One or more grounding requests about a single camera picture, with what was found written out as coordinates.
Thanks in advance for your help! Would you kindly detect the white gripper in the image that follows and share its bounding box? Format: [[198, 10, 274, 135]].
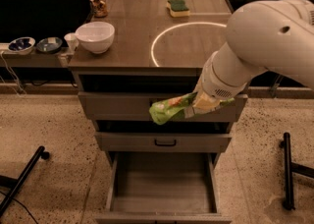
[[192, 51, 246, 114]]

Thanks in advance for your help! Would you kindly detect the green rice chip bag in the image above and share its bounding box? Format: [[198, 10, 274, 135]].
[[149, 92, 235, 125]]

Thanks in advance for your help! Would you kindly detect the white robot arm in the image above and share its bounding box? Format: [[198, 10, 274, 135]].
[[192, 0, 314, 114]]

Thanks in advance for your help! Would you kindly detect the grey drawer cabinet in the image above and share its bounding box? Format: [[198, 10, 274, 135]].
[[67, 0, 260, 224]]

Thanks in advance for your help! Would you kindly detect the grey middle drawer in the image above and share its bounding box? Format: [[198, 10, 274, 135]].
[[95, 132, 232, 153]]

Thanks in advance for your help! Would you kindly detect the grey drawer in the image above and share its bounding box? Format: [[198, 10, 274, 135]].
[[95, 132, 232, 153], [78, 91, 248, 122], [95, 152, 231, 224]]

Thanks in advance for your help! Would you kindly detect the grey bottom drawer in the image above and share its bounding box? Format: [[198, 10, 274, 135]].
[[95, 152, 231, 224]]

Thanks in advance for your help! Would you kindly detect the grey top drawer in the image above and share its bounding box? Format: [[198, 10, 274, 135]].
[[78, 91, 248, 122]]

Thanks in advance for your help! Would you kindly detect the green yellow sponge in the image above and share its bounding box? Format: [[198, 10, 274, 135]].
[[167, 0, 189, 18]]

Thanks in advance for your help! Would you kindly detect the black right stand leg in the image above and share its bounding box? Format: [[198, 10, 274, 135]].
[[280, 133, 314, 210]]

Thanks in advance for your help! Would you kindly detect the black stand leg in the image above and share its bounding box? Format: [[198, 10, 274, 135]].
[[0, 146, 50, 217], [280, 133, 314, 210]]

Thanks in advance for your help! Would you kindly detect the small white cup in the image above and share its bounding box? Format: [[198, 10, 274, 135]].
[[64, 32, 79, 52]]

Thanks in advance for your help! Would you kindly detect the dark blue grey bowl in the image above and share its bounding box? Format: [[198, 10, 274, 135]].
[[36, 37, 63, 54]]

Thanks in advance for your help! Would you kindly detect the blue white bowl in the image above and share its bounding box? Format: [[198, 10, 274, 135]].
[[8, 36, 35, 55]]

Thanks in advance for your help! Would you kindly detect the grey side shelf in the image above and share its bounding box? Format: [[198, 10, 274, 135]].
[[0, 43, 73, 68]]

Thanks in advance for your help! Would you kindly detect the black left stand leg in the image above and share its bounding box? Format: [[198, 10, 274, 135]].
[[0, 146, 50, 217]]

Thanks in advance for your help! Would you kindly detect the white cable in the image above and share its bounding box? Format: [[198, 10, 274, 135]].
[[0, 50, 27, 95]]

